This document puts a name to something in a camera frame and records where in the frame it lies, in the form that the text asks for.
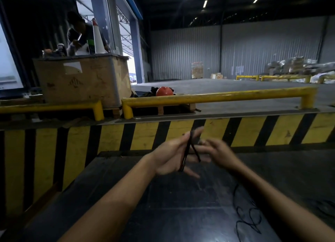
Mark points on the person's right hand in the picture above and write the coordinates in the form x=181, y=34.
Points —
x=222, y=154

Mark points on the person's left hand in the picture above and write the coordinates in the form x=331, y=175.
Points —
x=168, y=158

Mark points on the person's right fingers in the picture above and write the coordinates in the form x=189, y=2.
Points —
x=208, y=146

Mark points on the person's left fingers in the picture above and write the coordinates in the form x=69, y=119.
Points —
x=195, y=158

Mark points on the black elastic band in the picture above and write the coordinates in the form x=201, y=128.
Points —
x=188, y=150

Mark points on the person's left forearm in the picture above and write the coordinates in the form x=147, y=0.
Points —
x=112, y=202

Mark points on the person's right forearm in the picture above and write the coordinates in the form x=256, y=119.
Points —
x=277, y=197

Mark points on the red hard hat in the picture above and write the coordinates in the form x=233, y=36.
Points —
x=164, y=91

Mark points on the small cardboard box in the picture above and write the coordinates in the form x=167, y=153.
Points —
x=217, y=76

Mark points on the wrapped pallet of boxes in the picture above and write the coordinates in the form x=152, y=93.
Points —
x=197, y=70

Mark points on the black bag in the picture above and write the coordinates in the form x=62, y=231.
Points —
x=146, y=93

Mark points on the black yellow striped barrier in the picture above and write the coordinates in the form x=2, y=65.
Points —
x=78, y=150

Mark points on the pile of wrapped goods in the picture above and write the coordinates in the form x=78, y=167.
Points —
x=295, y=65

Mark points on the large wooden crate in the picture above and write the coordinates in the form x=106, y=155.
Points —
x=83, y=79

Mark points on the white traffic cone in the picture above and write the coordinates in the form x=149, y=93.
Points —
x=99, y=40

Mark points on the dark items on crate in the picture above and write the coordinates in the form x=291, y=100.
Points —
x=59, y=50

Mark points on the white board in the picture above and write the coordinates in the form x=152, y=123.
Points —
x=7, y=66

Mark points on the long yellow guard rail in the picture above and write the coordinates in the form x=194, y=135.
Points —
x=217, y=95

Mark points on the papers on wall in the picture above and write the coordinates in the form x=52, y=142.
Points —
x=239, y=70

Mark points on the blue door frame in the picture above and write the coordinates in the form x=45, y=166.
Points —
x=136, y=40

